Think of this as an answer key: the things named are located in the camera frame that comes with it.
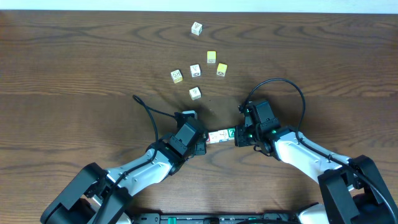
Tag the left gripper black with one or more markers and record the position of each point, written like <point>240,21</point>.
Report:
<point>201,146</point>

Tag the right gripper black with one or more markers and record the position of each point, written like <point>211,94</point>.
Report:
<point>239,139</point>

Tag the white block red side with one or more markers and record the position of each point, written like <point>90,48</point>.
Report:
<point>223,135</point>

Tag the green Z letter block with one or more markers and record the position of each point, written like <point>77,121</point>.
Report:
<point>231,133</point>

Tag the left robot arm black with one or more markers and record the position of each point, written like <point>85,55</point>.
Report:
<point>97,195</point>

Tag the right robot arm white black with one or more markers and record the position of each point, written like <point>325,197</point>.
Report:
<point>353,190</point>

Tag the white block green side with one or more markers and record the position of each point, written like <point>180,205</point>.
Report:
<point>195,93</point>

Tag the white block yellow side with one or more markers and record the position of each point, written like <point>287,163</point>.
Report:
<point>176,76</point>

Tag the yellow block with black mark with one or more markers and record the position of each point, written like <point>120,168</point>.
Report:
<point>221,69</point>

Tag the yellow block upper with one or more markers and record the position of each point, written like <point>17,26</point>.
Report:
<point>211,56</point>

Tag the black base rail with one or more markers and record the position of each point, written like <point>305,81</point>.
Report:
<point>227,218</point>

